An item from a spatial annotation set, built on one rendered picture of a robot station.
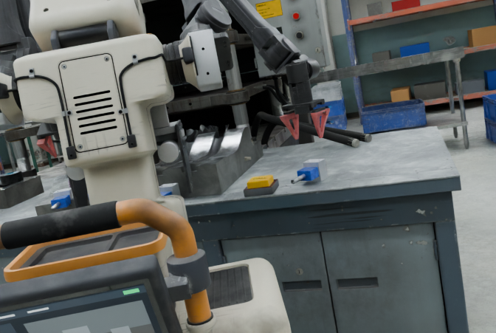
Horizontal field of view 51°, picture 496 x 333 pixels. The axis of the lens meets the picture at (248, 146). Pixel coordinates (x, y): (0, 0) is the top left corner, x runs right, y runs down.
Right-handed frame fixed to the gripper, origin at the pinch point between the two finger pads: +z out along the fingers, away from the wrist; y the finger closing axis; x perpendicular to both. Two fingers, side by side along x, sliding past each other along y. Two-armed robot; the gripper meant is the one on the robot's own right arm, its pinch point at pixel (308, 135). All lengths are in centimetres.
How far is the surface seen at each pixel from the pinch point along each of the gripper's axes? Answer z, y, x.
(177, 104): -10, 96, -43
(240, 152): 5.5, 32.3, -7.8
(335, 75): 5, 168, -313
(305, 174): 9.5, -0.1, 4.9
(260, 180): 8.8, 9.0, 12.5
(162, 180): 6.3, 39.2, 20.6
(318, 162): 7.3, -2.2, 0.6
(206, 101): -9, 83, -49
